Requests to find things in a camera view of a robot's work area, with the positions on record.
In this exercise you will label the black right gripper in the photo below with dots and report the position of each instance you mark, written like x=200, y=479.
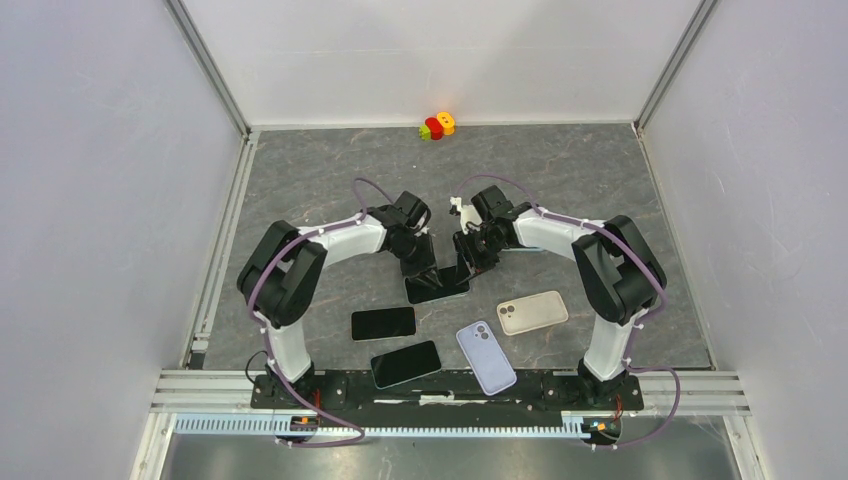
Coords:
x=480, y=265

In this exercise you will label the light blue toothed rail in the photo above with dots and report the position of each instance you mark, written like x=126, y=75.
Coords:
x=285, y=425

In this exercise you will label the black smartphone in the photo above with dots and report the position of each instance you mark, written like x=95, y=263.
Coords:
x=405, y=364
x=383, y=323
x=440, y=288

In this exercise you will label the lilac phone case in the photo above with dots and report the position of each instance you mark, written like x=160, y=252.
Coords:
x=486, y=358

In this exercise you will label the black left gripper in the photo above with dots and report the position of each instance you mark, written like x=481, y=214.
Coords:
x=427, y=260

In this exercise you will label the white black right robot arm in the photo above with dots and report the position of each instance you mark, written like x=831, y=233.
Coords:
x=621, y=276

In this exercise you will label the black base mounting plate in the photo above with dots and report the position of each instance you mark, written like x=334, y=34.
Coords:
x=453, y=398

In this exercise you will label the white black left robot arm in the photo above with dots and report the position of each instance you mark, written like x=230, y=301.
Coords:
x=280, y=277

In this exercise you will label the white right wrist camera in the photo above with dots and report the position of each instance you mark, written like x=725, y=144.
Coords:
x=469, y=218

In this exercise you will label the colourful toy blocks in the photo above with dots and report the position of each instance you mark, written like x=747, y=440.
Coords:
x=437, y=127

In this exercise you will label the beige translucent phone case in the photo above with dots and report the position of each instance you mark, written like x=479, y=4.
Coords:
x=532, y=312

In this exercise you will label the black smartphone front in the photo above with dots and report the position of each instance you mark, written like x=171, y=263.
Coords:
x=405, y=364

